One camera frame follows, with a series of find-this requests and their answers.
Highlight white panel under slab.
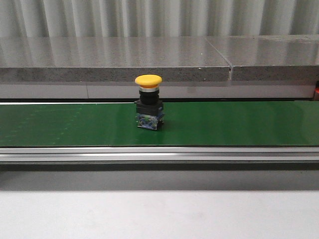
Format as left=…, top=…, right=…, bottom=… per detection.
left=0, top=82, right=316, bottom=99

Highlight green conveyor belt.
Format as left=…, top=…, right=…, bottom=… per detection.
left=0, top=101, right=319, bottom=147

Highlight grey speckled stone slab right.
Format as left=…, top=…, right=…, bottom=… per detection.
left=207, top=34, right=319, bottom=85

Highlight grey speckled stone slab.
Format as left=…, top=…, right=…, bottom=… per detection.
left=207, top=34, right=319, bottom=85
left=0, top=37, right=229, bottom=83

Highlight grey speckled stone slab left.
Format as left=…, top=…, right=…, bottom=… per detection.
left=0, top=37, right=229, bottom=83

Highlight red plastic tray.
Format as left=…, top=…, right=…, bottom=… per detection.
left=313, top=81, right=319, bottom=101

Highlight white corrugated curtain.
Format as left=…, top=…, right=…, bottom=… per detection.
left=0, top=0, right=319, bottom=37

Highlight aluminium conveyor side rail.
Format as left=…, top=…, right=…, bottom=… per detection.
left=0, top=146, right=319, bottom=164

